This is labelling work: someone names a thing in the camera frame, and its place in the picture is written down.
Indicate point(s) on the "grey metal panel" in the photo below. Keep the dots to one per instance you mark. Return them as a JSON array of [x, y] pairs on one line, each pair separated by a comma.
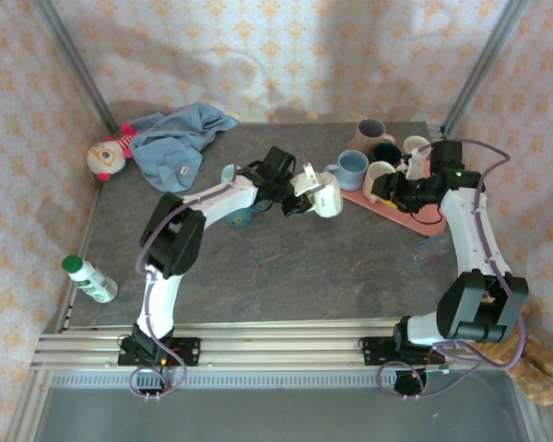
[[276, 414]]

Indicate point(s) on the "clear bottle with blue cap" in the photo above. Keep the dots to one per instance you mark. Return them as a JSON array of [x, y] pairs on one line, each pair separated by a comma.
[[431, 246]]

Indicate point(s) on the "beige mug purple inside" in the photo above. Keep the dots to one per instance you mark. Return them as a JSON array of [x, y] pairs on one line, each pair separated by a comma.
[[368, 136]]

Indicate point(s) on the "white bottle with green cap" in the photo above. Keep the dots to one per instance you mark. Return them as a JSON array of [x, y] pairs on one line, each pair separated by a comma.
[[90, 278]]

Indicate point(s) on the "plush doll with pink hair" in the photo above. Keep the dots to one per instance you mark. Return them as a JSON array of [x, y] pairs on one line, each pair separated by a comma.
[[105, 159]]

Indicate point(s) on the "aluminium table side rail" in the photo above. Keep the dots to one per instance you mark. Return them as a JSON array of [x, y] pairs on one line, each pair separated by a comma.
[[90, 221]]

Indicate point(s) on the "pale blue mug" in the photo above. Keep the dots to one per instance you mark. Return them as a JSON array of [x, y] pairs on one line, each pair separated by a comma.
[[228, 173]]

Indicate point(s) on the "brown teddy plush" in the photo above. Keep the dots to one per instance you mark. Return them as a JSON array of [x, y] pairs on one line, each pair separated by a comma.
[[534, 373]]

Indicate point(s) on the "pink tray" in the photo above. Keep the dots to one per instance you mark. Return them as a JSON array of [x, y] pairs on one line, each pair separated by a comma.
[[419, 221]]

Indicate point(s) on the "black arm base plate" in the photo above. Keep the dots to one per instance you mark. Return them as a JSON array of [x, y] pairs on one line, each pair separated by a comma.
[[373, 352], [189, 352]]

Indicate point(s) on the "blue cloth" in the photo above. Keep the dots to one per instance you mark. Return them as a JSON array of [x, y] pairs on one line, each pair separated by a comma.
[[175, 147]]

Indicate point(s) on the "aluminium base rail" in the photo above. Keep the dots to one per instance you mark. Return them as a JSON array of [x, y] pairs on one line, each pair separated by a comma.
[[276, 350]]

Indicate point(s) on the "aluminium frame post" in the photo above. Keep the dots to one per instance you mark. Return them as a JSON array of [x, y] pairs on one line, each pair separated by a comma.
[[488, 55], [74, 55]]

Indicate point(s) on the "navy blue mug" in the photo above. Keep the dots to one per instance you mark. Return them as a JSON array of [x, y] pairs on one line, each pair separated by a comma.
[[387, 151]]

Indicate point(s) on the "steel blue mug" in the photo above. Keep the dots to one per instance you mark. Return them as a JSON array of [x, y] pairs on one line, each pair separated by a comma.
[[239, 219]]

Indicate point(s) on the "speckled white mug pink inside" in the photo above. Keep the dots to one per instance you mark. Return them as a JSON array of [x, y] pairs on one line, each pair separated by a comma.
[[415, 145]]

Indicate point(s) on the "pale pink mug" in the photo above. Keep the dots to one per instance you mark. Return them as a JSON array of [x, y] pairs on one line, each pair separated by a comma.
[[328, 200]]

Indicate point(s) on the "large light blue mug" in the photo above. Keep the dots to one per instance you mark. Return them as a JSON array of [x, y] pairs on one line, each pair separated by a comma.
[[352, 168]]

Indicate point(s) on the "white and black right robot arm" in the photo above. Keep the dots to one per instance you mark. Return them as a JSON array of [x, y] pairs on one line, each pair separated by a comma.
[[470, 239]]

